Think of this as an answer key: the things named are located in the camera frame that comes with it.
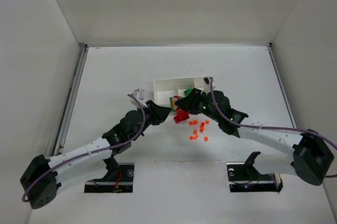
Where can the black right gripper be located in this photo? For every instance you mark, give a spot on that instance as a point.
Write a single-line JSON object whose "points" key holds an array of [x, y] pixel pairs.
{"points": [[197, 101]]}

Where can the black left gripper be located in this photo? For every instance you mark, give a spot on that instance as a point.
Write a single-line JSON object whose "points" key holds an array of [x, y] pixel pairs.
{"points": [[153, 112]]}

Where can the green red lego block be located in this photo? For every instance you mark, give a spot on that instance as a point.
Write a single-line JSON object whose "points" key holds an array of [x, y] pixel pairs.
{"points": [[173, 101]]}

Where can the green lego brick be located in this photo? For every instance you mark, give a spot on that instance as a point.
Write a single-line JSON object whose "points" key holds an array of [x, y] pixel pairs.
{"points": [[187, 92]]}

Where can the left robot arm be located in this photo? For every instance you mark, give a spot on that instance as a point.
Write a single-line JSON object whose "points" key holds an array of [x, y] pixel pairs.
{"points": [[46, 177]]}

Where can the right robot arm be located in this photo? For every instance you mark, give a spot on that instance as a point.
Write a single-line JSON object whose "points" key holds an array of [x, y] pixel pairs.
{"points": [[303, 154]]}

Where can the red lego brick pile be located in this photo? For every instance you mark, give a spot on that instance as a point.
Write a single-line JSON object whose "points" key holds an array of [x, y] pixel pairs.
{"points": [[180, 116]]}

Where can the white three-compartment container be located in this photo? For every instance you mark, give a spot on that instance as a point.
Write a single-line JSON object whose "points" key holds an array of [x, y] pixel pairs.
{"points": [[167, 88]]}

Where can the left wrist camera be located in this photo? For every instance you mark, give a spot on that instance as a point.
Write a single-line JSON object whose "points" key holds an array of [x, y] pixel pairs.
{"points": [[139, 94]]}

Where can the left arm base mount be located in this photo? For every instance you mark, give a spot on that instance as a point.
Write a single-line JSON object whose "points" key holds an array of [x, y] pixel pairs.
{"points": [[118, 179]]}

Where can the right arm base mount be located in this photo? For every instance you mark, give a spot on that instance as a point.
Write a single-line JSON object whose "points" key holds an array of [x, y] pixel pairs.
{"points": [[244, 177]]}

